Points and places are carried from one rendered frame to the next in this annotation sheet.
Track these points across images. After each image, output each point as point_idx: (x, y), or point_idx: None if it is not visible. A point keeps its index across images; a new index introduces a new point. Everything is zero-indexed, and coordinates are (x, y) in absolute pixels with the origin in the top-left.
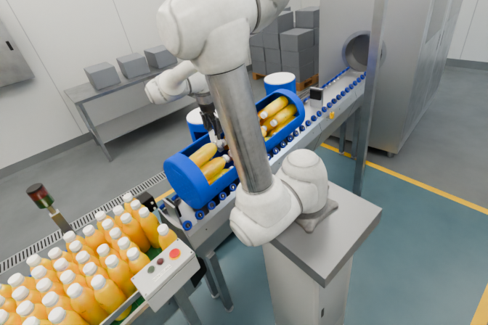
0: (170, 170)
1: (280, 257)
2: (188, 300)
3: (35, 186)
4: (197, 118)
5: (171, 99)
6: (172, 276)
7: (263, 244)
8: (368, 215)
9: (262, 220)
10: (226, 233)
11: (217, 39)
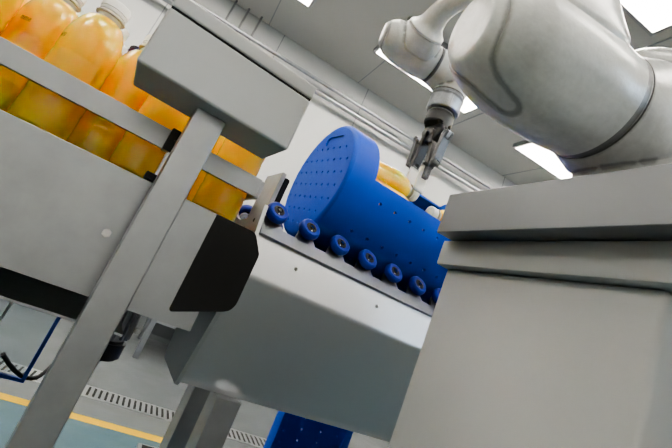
0: (318, 154)
1: (489, 346)
2: (167, 223)
3: None
4: None
5: (411, 41)
6: (247, 52)
7: (533, 38)
8: None
9: None
10: (300, 391)
11: None
